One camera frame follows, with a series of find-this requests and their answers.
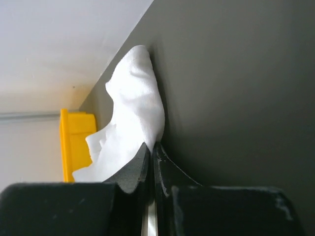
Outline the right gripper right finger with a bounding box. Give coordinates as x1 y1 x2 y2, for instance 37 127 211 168
152 143 305 236

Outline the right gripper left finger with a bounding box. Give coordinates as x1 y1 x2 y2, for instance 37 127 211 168
0 144 150 236

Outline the white printed t-shirt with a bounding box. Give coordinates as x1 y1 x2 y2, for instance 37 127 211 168
72 45 165 182

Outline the yellow plastic tray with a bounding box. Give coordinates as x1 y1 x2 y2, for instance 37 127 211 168
60 109 96 182

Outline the left aluminium frame rail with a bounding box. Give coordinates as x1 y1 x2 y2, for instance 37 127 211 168
0 111 60 123

